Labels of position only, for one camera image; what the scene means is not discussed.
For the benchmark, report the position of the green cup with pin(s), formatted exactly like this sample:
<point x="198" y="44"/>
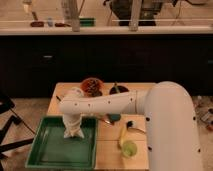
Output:
<point x="129" y="149"/>

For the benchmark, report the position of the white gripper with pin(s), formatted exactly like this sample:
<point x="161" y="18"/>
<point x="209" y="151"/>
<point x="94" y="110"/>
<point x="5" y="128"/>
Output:
<point x="72" y="122"/>

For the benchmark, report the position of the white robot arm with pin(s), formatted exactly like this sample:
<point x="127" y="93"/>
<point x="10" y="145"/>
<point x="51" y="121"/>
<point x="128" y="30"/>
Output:
<point x="171" y="126"/>

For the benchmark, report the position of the grey-blue towel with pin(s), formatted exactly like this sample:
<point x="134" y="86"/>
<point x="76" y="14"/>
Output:
<point x="76" y="132"/>

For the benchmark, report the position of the yellow banana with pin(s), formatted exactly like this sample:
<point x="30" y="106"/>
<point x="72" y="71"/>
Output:
<point x="122" y="135"/>

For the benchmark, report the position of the metal spoon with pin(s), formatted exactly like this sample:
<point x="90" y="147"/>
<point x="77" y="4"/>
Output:
<point x="103" y="120"/>

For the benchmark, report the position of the dark red bowl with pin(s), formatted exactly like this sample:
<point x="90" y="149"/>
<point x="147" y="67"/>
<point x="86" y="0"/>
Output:
<point x="121" y="88"/>

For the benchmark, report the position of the green utensil in bowl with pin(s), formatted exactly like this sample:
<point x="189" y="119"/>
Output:
<point x="116" y="88"/>

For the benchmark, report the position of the small tan block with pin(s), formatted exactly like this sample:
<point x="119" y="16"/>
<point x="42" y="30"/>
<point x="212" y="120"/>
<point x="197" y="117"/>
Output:
<point x="58" y="98"/>

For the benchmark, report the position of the green plastic tray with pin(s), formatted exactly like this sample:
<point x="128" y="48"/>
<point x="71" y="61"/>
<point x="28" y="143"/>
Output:
<point x="51" y="150"/>

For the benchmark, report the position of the orange bowl with food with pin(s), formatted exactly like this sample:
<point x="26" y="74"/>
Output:
<point x="92" y="87"/>

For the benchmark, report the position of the teal sponge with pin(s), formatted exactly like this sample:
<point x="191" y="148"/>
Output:
<point x="114" y="117"/>

